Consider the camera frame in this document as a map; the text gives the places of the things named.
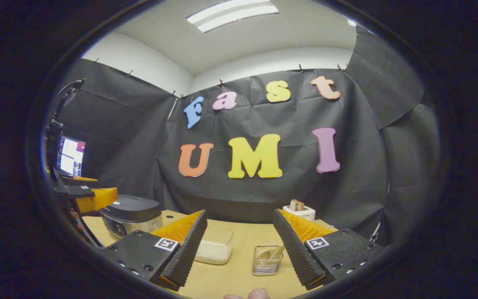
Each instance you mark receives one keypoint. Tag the brown bread slice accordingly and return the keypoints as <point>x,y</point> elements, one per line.
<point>297,205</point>

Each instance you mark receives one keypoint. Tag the black backdrop cloth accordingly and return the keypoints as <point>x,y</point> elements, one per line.
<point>264,195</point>

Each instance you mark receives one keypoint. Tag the wooden spoon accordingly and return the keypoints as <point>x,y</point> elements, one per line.
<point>264,254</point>

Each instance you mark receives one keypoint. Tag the black white striped object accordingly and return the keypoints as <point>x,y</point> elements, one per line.
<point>375,233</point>

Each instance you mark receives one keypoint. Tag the white rice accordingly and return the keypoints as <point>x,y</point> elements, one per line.
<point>214,254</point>

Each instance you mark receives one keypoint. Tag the computer monitor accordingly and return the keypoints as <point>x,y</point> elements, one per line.
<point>71,157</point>

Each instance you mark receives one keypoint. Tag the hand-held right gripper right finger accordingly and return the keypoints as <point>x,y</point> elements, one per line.
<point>293,251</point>

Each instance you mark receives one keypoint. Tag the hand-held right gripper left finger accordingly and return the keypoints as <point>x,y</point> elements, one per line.
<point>189,249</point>

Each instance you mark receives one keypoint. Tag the white toaster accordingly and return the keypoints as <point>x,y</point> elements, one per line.
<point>305,214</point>

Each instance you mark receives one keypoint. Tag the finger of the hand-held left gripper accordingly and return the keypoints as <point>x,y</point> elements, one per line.
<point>102,198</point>
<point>79,179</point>

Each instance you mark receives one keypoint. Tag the clear plastic box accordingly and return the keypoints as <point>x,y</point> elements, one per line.
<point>216,236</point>

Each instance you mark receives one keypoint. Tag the black silver rice cooker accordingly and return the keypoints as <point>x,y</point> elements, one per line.
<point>131,205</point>

